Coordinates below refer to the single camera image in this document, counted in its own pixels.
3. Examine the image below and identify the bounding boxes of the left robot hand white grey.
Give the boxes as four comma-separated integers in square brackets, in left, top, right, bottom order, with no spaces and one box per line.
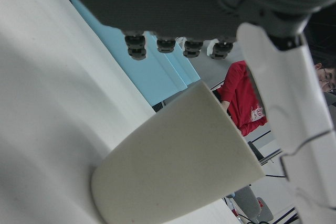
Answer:
[56,0,336,224]

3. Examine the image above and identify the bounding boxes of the beige paper cup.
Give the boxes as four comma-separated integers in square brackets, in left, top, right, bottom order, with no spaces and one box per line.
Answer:
[90,81,266,224]

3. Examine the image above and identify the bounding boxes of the light blue partition panel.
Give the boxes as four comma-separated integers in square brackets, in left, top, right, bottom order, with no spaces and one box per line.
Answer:
[55,0,188,107]
[146,31,202,91]

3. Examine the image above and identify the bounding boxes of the person in red shirt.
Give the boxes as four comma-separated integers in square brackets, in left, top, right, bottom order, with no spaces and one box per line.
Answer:
[216,60,336,137]

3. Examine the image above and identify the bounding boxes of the grey office chair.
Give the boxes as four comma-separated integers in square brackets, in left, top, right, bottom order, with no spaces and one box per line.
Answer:
[230,184,275,224]

